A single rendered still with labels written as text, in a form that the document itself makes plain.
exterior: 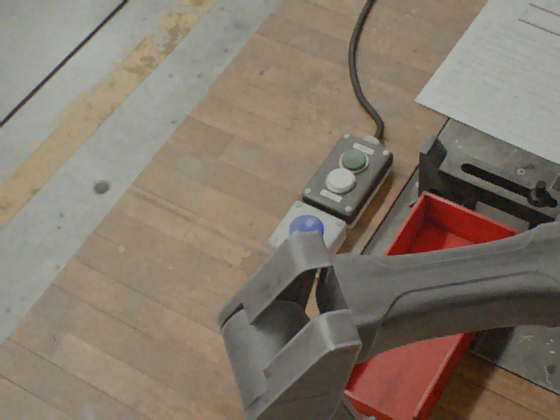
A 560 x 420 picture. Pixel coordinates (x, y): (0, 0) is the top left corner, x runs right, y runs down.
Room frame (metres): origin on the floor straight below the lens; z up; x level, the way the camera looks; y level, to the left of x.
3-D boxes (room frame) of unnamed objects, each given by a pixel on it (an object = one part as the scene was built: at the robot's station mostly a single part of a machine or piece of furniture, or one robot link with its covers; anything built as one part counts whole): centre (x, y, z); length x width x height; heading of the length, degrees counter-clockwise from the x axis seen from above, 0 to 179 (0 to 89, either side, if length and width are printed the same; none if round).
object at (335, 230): (0.69, -0.03, 0.90); 0.07 x 0.07 x 0.06; 51
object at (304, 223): (0.69, -0.03, 0.93); 0.04 x 0.04 x 0.02
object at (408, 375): (0.57, -0.14, 0.93); 0.25 x 0.12 x 0.06; 141
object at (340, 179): (0.75, -0.08, 0.93); 0.03 x 0.03 x 0.02
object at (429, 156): (0.73, -0.21, 0.95); 0.06 x 0.03 x 0.09; 51
